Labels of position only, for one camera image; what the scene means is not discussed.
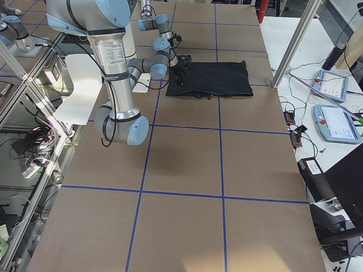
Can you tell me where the near orange black usb hub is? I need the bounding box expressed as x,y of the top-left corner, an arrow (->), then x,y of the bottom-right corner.
289,125 -> 307,149

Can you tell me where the far orange black usb hub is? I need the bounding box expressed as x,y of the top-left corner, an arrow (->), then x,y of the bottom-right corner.
283,111 -> 296,126

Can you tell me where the far teach pendant tablet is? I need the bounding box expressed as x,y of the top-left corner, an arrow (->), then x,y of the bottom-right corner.
312,69 -> 348,103

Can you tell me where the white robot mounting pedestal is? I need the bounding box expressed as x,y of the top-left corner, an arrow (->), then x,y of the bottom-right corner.
54,24 -> 141,125

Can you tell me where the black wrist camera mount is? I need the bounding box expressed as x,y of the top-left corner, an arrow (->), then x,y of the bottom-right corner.
178,55 -> 192,66

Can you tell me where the bundle of cables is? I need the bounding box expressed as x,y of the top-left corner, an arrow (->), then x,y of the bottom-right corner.
8,124 -> 62,179

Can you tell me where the orange black usb hub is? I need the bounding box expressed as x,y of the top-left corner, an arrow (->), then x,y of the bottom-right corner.
283,111 -> 296,126
289,125 -> 307,149

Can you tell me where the teach pendant tablet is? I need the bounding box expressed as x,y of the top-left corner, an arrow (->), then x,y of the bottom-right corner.
313,105 -> 361,145
312,69 -> 348,103

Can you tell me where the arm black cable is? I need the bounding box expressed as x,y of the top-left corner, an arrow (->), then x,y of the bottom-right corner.
50,33 -> 179,148
140,0 -> 183,48

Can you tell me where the aluminium frame rail left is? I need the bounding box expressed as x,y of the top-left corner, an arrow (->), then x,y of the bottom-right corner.
1,36 -> 74,271

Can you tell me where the aluminium frame post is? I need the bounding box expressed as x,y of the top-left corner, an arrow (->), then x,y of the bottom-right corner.
271,0 -> 326,88

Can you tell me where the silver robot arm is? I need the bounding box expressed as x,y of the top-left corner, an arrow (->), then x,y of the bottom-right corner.
46,1 -> 191,146
138,1 -> 174,40

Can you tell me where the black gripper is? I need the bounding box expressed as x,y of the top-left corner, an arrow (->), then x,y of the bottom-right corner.
175,63 -> 189,86

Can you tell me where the black graphic t-shirt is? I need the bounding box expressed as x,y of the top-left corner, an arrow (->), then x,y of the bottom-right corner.
166,60 -> 254,99

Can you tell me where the near teach pendant tablet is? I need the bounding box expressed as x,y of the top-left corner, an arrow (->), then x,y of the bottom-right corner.
313,105 -> 361,145

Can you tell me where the black computer monitor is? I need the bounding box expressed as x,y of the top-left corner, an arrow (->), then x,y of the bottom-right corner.
325,145 -> 362,226

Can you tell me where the black water bottle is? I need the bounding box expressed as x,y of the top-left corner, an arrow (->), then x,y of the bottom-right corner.
322,41 -> 347,71

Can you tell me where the black desktop box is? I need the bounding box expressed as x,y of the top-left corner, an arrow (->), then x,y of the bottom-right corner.
297,157 -> 336,202

